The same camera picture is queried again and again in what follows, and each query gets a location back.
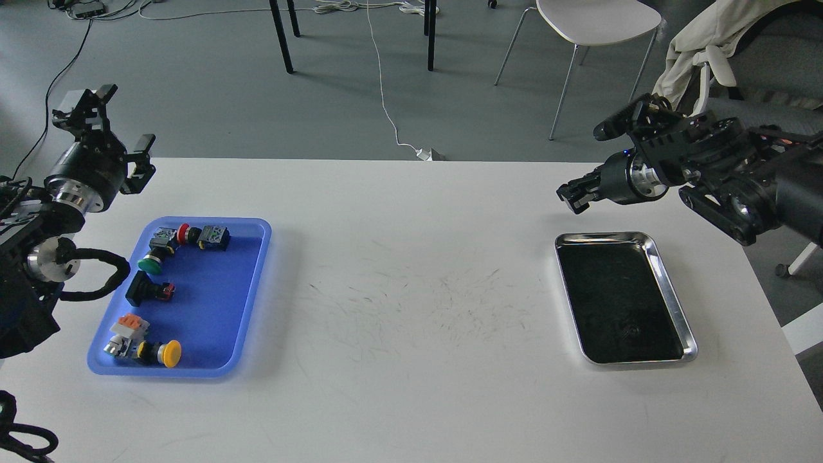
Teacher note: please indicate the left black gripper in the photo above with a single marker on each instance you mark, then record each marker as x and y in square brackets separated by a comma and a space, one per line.
[90, 173]

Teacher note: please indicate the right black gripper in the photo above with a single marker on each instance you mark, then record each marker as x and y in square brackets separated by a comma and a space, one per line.
[625, 178]

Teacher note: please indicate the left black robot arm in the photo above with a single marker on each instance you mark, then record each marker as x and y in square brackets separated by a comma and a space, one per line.
[37, 253]

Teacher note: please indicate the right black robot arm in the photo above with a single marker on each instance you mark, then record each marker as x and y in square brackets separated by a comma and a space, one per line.
[744, 181]

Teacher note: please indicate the red emergency stop button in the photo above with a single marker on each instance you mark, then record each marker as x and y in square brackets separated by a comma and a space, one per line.
[187, 235]

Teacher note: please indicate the steel metal tray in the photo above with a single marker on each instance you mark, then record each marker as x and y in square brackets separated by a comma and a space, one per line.
[623, 304]

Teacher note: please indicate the white power adapter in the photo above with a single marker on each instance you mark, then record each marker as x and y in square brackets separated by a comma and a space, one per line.
[429, 155]

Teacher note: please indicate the white chair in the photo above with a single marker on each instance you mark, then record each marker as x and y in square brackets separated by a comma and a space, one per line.
[592, 24]

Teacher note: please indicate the blue plastic tray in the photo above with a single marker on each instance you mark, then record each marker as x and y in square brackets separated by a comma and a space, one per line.
[210, 311]

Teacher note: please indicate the orange grey contact block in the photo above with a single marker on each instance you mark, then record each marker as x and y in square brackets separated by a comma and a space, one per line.
[131, 326]

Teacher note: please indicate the beige jacket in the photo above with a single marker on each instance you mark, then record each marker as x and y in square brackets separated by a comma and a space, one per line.
[722, 24]

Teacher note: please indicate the yellow mushroom push button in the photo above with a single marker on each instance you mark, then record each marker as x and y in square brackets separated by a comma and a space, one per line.
[145, 352]

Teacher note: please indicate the green push button switch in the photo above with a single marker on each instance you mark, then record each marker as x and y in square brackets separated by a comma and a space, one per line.
[161, 246]

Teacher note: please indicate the black switch contact block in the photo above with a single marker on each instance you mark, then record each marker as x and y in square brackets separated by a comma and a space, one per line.
[213, 238]

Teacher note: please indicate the black selector switch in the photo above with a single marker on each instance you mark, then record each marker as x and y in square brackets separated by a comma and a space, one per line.
[142, 288]

